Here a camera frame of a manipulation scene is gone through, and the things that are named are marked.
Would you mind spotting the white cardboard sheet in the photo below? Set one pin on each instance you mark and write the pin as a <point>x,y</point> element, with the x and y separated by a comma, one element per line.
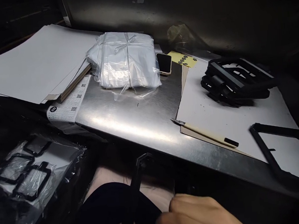
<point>219,121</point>

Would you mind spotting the pile of black plastic frames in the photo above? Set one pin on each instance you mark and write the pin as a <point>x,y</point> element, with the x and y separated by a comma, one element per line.
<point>238,82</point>

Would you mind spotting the large black rectangular frame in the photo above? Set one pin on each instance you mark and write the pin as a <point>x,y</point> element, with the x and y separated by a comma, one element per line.
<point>268,148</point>

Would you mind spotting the stack of white cardboard sheets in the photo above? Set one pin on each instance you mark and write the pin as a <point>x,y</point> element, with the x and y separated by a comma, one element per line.
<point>33,62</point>

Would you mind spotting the person's right hand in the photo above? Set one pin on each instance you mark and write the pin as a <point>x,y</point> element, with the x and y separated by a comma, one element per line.
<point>201,215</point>

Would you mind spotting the person's right fingers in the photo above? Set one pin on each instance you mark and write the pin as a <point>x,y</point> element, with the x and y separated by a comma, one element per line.
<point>169,219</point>

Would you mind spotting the bundle of clear plastic bags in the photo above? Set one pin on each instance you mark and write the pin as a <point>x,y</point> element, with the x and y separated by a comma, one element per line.
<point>123,64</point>

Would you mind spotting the black smartphone with beige case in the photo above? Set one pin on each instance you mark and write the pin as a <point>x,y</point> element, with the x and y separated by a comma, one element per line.
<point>163,63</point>

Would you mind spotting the person's legs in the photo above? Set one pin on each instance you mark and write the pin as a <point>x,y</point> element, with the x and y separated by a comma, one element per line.
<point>108,208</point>

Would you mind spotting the yellow sticker sheet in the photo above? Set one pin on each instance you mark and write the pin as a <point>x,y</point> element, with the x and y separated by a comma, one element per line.
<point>186,59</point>

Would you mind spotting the printed white label sheet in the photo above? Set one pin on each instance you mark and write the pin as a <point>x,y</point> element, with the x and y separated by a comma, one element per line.
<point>69,103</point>

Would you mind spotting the black plastic frame strip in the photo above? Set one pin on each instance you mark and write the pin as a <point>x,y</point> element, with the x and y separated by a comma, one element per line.
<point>134,187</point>

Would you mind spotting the beige cardboard sheet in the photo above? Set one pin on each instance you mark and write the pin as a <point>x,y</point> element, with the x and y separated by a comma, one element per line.
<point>207,138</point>

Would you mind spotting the clear bag of black frames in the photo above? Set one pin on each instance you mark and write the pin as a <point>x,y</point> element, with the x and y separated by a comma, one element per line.
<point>30,168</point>

